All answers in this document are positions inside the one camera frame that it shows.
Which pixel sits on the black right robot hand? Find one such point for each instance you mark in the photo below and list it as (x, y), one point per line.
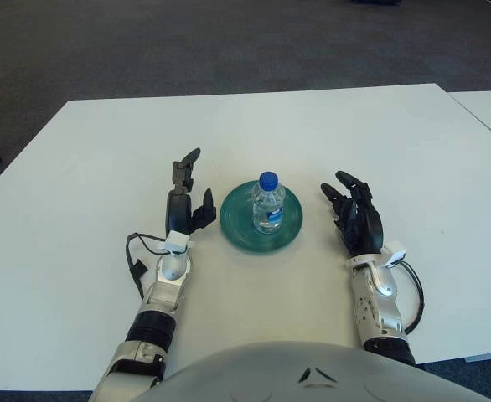
(369, 230)

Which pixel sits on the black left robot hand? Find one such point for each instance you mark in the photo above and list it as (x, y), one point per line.
(177, 213)

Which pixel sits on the clear bottle with blue cap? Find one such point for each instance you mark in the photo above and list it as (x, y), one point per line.
(268, 209)

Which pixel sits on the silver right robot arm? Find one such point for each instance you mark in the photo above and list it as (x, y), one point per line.
(384, 305)

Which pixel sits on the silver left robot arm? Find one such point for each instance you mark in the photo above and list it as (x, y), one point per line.
(161, 293)

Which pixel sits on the green round plate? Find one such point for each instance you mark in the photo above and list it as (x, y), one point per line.
(233, 226)

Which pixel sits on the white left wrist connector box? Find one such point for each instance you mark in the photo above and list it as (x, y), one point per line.
(175, 243)

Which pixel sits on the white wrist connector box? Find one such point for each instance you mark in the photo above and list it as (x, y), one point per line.
(395, 253)
(175, 243)

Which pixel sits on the white right wrist connector box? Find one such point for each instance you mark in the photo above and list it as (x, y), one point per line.
(395, 253)

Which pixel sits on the grey robot torso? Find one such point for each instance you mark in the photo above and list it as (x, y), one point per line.
(249, 377)

